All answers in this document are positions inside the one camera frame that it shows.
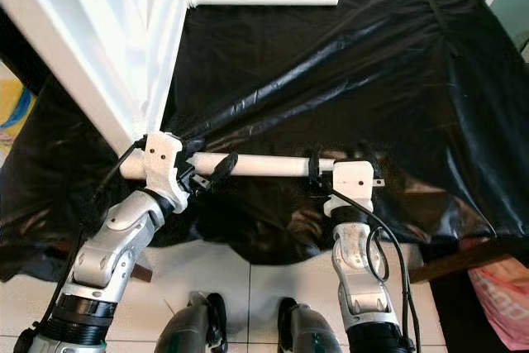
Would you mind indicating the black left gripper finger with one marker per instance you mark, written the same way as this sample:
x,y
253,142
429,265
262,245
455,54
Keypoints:
x,y
223,169

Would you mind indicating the pink plastic bag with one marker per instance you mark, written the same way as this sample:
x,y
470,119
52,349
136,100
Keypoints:
x,y
502,291

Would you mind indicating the yellow cardboard box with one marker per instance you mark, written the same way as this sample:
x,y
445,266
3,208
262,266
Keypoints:
x,y
12,113

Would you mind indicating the grey robot right leg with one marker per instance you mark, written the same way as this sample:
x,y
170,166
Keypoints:
x,y
307,331

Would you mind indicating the brown wooden table leg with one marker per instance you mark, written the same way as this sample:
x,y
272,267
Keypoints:
x,y
142,272
463,260

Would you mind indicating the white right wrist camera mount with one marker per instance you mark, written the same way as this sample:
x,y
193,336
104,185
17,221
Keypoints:
x,y
351,179

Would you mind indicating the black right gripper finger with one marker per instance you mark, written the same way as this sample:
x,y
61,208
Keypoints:
x,y
315,165

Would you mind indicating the grey robot leg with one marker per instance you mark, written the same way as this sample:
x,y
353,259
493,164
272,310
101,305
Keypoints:
x,y
194,326
307,331

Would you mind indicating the black door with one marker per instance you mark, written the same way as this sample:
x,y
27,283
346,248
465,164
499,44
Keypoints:
x,y
21,51

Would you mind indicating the black plastic table cloth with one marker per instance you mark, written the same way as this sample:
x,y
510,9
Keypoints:
x,y
339,80

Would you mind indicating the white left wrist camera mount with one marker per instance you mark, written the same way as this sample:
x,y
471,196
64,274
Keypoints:
x,y
161,159

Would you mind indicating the grey robot left leg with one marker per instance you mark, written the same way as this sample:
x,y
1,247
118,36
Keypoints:
x,y
194,326

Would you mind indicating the white plastic table top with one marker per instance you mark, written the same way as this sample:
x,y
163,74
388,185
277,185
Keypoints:
x,y
99,31

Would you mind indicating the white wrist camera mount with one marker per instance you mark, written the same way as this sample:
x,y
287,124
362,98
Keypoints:
x,y
161,159
351,179

